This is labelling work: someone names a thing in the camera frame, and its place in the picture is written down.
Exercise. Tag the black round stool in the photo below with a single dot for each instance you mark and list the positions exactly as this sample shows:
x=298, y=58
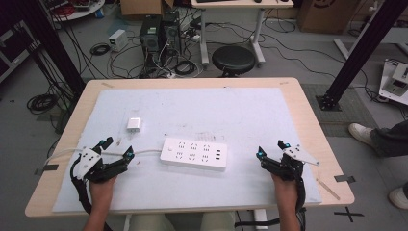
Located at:
x=233, y=58

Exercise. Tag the white power strip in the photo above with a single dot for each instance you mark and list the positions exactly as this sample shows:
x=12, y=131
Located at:
x=194, y=154

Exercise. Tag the wooden table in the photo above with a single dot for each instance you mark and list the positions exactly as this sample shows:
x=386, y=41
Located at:
x=308, y=106

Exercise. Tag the black metal frame post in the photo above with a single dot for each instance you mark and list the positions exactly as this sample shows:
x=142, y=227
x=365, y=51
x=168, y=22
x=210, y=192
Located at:
x=362, y=51
x=54, y=48

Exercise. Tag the pale blue table mat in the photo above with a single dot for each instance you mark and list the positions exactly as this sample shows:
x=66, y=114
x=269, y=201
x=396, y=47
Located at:
x=205, y=112

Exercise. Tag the white power supply box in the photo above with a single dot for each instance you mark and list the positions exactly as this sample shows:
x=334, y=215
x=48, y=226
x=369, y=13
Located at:
x=118, y=40

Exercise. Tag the round white table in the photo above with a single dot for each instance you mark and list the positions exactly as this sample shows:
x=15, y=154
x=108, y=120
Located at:
x=77, y=9

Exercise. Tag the white desk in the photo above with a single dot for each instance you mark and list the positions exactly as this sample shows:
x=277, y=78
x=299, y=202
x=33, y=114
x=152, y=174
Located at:
x=243, y=3

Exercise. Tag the person's left hand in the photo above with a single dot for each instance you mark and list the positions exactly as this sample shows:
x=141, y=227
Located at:
x=102, y=191

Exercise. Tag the large cardboard box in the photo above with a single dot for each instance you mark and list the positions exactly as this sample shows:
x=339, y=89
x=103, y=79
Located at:
x=327, y=14

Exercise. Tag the black tape cross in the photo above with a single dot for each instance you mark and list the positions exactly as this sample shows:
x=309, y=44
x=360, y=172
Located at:
x=349, y=214

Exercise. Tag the white device with metal plate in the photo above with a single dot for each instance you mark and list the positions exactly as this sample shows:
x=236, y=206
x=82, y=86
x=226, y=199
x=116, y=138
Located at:
x=396, y=82

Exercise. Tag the white charger adapter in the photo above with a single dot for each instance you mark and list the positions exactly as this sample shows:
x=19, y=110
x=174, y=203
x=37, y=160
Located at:
x=133, y=123

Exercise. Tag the thin wooden stick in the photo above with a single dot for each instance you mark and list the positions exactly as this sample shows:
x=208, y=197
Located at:
x=327, y=189

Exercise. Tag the black computer tower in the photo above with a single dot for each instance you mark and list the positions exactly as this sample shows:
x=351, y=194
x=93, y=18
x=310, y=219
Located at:
x=171, y=32
x=150, y=40

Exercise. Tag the person's right hand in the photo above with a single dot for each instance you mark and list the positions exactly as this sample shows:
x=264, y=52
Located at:
x=286, y=191

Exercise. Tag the black tape strip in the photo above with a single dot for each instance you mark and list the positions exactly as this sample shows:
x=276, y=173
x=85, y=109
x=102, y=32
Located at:
x=48, y=168
x=344, y=179

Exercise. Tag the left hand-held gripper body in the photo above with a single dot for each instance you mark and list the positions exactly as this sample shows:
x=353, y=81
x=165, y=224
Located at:
x=91, y=162

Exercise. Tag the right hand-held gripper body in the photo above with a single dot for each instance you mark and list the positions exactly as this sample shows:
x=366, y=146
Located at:
x=288, y=165

